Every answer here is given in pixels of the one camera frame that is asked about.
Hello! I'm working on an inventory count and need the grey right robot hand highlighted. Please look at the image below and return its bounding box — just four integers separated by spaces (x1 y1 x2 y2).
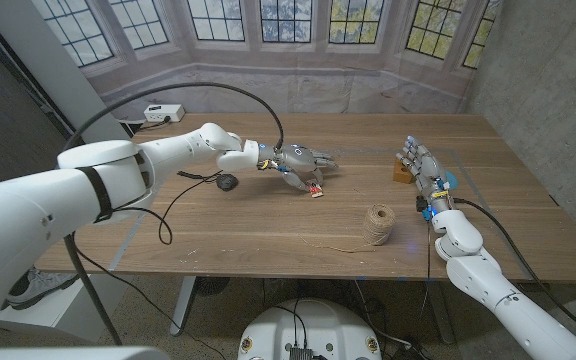
395 135 457 212

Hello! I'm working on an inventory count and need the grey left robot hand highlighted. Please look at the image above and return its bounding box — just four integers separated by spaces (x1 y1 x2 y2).
257 143 340 194

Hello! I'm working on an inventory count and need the wooden block with two holes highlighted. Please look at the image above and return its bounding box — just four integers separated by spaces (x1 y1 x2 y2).
393 157 417 185

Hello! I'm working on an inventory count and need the brown twine spool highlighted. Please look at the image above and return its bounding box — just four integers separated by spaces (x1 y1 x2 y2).
362 203 397 247

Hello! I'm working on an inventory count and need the printed window backdrop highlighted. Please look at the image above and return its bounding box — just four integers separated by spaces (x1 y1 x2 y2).
30 0 504 122

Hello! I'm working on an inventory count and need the loose twine strand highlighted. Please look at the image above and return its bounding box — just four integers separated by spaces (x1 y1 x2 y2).
298 235 377 254

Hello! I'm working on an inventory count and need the white power strip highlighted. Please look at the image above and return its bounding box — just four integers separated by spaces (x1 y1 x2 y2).
143 103 186 124

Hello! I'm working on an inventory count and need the grey table leg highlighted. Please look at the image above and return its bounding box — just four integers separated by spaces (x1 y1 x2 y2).
169 276 199 337
421 280 457 346

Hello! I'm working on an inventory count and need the black round fan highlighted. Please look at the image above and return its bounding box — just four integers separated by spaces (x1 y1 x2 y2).
195 276 231 298

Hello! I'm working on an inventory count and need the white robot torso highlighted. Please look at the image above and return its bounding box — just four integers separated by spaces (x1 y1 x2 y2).
237 298 383 360

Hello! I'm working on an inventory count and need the grey black sneaker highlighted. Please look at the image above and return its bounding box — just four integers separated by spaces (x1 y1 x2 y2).
5 267 80 312

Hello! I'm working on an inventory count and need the white robot chest rim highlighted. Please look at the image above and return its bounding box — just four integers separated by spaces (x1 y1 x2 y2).
0 346 170 360

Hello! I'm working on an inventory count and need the black round disc with cord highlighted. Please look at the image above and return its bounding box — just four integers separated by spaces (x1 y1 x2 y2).
177 170 240 193

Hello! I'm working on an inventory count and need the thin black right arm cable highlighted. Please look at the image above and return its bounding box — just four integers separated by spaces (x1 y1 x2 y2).
416 219 433 322

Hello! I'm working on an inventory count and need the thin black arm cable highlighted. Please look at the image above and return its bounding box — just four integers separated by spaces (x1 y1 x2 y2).
416 219 433 322
111 169 225 247

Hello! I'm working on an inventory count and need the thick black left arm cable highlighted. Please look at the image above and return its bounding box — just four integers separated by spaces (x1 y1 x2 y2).
61 82 286 347

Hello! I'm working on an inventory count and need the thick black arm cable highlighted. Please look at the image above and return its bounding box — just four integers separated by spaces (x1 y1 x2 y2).
452 197 576 344
61 82 286 347

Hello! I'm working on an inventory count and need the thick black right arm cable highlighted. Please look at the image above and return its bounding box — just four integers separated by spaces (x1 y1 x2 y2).
452 197 576 344

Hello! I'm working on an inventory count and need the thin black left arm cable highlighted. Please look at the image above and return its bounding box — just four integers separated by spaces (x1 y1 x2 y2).
111 169 225 247

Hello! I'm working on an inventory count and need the white floor cable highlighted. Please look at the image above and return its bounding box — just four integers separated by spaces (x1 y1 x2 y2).
352 279 414 349

